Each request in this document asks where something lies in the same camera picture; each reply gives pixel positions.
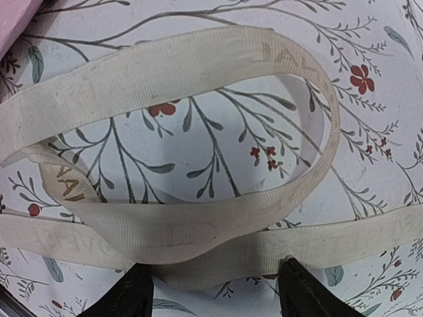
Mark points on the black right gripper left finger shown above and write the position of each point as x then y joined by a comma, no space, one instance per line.
131,296

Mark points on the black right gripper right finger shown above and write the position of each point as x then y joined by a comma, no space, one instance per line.
303,295

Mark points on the pink paper flower bouquet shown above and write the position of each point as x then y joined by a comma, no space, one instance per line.
15,17

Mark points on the floral tablecloth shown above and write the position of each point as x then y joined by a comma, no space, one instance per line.
256,135

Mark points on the aluminium front rail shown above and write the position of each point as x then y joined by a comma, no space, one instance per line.
9,306

